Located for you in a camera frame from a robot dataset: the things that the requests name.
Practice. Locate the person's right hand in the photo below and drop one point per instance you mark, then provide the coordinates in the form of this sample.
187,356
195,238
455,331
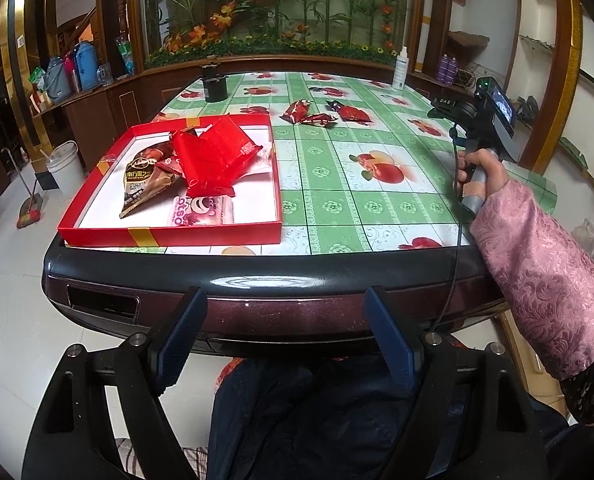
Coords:
492,172

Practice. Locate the red cardboard box tray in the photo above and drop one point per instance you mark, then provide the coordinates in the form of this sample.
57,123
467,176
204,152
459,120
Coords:
177,235

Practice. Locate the green packet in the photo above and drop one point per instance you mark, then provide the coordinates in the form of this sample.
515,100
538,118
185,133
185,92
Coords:
37,80

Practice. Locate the green plastic bottle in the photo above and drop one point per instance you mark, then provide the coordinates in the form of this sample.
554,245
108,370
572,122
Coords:
126,54

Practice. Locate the broom with red bristles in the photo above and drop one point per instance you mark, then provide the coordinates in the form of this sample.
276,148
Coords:
29,212

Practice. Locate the small dark snack packet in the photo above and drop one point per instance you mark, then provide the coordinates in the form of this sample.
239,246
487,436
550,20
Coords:
333,105

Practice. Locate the grey blue kettle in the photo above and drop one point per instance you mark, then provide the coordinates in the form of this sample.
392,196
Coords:
57,79

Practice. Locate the brown wooden cabinet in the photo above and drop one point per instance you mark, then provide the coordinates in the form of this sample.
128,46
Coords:
122,105

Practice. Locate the pink bottle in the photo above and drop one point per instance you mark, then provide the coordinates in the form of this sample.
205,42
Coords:
70,70

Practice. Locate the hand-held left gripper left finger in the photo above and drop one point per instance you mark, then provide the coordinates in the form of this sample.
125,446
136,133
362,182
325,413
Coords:
179,340

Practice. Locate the white spray bottle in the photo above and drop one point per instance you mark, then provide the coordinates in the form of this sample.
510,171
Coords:
400,69

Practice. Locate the dark maroon table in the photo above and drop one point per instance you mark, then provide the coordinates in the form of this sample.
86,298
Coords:
277,310

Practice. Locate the brown cone snack packet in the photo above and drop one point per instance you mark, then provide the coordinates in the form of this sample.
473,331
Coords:
144,175

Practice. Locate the blue thermos flask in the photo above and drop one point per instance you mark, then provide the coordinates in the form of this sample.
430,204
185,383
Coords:
86,66

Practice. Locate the person's right forearm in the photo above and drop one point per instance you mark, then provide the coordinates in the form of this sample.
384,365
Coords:
542,270

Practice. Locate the clear plastic bag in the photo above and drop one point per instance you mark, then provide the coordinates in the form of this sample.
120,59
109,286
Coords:
589,242

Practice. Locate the pink snack packet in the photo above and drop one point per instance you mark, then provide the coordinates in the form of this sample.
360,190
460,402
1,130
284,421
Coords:
202,210

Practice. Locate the glass mug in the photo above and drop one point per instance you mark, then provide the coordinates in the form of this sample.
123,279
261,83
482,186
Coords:
104,75

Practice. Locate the large red snack packet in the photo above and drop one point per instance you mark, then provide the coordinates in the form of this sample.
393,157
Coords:
212,155

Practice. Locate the black jar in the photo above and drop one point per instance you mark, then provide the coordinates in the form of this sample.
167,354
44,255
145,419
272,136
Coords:
213,89

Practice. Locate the small red snack packet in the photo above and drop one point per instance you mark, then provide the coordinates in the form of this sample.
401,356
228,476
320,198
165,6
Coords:
169,164
319,120
353,112

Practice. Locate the white plastic bucket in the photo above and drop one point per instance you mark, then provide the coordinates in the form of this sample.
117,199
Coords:
66,166

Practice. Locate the red gold print snack packet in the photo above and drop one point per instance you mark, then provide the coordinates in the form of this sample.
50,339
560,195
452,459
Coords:
295,110

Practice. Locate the person's dark navy clothing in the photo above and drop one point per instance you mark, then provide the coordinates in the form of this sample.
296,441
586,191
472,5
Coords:
302,420

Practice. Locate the fruit print green tablecloth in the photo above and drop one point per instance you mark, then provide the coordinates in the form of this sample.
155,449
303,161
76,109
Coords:
337,180

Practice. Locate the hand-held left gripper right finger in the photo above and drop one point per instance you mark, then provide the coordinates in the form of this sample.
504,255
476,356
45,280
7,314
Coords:
392,340

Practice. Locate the artificial flower display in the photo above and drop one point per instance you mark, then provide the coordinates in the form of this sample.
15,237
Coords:
277,5

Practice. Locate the purple bottle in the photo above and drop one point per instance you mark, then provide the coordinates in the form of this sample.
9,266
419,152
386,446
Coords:
443,69
453,69

